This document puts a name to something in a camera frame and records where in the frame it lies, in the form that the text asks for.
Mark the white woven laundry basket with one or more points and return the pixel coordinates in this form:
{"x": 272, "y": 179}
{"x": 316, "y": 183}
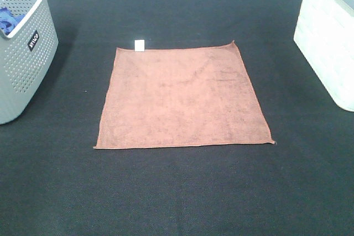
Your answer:
{"x": 324, "y": 35}

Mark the blue cloth in basket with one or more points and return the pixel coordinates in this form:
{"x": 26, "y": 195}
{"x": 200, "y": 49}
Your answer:
{"x": 9, "y": 21}

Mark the grey perforated laundry basket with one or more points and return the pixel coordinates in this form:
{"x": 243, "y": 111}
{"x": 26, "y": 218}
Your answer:
{"x": 26, "y": 54}

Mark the black felt table mat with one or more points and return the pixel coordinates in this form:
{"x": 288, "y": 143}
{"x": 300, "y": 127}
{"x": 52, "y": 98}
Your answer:
{"x": 53, "y": 181}

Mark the orange-brown microfibre towel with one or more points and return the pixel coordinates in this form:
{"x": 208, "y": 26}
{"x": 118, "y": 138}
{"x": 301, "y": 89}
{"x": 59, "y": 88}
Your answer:
{"x": 180, "y": 97}

